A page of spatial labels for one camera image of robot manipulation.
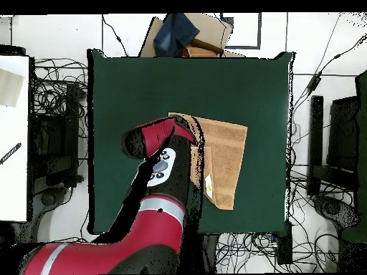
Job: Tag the black power strip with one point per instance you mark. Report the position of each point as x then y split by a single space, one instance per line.
284 246

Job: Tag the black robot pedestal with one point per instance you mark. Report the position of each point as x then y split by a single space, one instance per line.
211 252

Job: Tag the black striped tool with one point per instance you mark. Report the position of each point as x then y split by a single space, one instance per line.
11 152

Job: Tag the black flat panel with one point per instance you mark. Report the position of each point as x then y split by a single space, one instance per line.
342 134

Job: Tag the white desk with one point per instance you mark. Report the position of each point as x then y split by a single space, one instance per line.
14 186

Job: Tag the folded orange-brown cloth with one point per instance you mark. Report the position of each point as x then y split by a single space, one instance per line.
200 52

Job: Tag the beige paper sheet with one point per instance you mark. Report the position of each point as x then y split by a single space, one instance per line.
10 86

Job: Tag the tan terry towel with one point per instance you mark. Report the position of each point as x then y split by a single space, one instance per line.
226 160

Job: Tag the dark green table cloth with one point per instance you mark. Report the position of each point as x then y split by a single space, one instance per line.
243 86

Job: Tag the black upright bar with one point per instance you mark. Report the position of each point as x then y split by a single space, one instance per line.
315 143

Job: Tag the brown cardboard box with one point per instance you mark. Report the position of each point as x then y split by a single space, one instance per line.
210 28

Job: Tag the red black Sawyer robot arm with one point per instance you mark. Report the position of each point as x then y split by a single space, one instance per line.
160 229

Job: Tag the blue denim jeans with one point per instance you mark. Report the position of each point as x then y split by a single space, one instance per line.
172 34

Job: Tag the black equipment rack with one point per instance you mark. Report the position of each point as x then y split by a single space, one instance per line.
47 143

